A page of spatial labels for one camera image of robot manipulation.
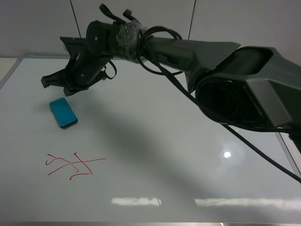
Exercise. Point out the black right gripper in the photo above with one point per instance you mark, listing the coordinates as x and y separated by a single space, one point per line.
83 70

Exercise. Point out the teal whiteboard eraser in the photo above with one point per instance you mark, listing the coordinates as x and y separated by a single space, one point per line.
63 113

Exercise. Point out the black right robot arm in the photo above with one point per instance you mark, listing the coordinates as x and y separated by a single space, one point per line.
252 88

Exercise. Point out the red marker scribble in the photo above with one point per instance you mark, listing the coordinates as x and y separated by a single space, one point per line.
80 167

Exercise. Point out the white whiteboard with aluminium frame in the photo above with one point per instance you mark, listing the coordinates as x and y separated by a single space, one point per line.
166 161

